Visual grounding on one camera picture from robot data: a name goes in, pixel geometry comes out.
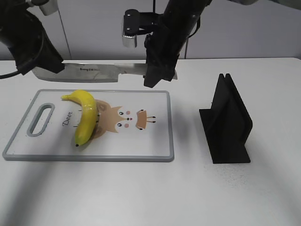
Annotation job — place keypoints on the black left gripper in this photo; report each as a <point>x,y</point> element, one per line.
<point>38,52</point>

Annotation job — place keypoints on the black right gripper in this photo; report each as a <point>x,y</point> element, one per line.
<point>163,48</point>

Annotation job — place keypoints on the white-handled kitchen knife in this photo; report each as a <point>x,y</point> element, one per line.
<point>90,73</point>

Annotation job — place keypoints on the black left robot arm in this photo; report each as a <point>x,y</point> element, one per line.
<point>25,37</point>

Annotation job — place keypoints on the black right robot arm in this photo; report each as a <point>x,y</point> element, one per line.
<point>180,21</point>

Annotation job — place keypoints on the yellow plastic banana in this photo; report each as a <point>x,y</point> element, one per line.
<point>89,115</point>

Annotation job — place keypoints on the white grey-rimmed cutting board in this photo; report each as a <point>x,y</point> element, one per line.
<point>132,125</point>

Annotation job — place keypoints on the black knife stand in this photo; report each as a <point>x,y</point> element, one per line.
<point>227,124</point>

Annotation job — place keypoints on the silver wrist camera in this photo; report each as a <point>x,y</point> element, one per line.
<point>137,23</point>

